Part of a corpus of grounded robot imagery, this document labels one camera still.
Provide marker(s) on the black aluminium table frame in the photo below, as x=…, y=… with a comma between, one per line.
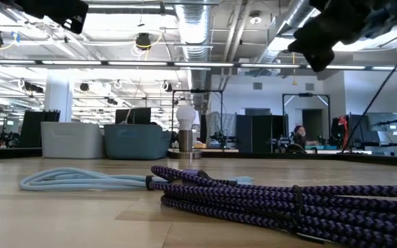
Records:
x=374, y=159

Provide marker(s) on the black partition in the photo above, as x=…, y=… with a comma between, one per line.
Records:
x=257, y=134

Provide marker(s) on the black panel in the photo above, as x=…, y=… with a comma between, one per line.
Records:
x=33, y=129

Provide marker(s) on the black gantry frame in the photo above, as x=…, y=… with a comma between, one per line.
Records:
x=172, y=113
x=328, y=113

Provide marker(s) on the person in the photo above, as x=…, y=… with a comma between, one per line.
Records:
x=300, y=136

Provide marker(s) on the silver ventilation duct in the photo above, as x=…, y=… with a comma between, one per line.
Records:
x=298, y=13
x=194, y=27

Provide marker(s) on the white plastic bin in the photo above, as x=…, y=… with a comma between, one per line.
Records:
x=72, y=143

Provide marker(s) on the monitor on arm mount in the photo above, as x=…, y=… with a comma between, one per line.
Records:
x=383, y=122

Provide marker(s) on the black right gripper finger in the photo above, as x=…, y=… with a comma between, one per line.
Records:
x=317, y=44

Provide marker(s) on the metal table lamp white bulb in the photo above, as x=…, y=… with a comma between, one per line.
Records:
x=185, y=137

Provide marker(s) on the red hanging item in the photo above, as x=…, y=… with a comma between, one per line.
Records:
x=343, y=127

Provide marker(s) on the teal plastic bin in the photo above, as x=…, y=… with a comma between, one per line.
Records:
x=136, y=143

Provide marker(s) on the ceiling light strip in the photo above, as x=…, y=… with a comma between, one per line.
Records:
x=136, y=63

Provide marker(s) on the black desk monitor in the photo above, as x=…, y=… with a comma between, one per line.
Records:
x=136, y=116

